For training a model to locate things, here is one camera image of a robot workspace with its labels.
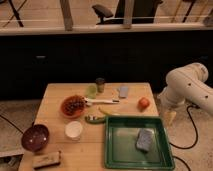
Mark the green plastic tray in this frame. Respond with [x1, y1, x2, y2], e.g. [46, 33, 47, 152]
[104, 116, 175, 171]

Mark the white handled brush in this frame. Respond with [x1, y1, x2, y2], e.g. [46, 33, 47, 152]
[84, 97, 120, 106]

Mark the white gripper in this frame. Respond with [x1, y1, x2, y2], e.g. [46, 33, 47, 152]
[157, 87, 185, 126]

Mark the light blue small cloth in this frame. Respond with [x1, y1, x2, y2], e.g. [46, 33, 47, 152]
[118, 86, 129, 98]

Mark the dark purple bowl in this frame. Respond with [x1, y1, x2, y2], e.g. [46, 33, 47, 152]
[21, 124, 50, 152]

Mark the dark spice jar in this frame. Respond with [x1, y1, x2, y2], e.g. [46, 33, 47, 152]
[95, 78, 105, 93]

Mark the orange red apple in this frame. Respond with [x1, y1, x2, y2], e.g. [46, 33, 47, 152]
[138, 97, 150, 110]

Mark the orange patterned bowl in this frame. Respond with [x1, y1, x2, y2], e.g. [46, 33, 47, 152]
[60, 95, 86, 119]

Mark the green plastic cup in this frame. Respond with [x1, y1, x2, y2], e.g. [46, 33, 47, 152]
[86, 85, 97, 99]

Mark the black power cable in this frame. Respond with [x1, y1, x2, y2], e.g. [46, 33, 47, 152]
[168, 104, 200, 150]

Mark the brown whiteboard eraser block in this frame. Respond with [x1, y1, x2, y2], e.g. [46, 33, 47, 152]
[32, 151, 61, 169]

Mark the black office chair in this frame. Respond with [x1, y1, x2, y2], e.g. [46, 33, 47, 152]
[92, 0, 162, 25]

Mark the wooden railing post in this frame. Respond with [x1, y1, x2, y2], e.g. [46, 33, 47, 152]
[60, 0, 73, 31]
[123, 0, 135, 29]

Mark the white paper cup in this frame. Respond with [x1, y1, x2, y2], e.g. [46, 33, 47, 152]
[65, 121, 83, 141]

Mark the blue grey sponge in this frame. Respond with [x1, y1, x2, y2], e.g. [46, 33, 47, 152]
[136, 128, 153, 152]

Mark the yellow green banana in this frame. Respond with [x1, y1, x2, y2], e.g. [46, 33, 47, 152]
[98, 107, 120, 116]

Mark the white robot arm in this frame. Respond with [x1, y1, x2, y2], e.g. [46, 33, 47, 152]
[158, 63, 213, 127]

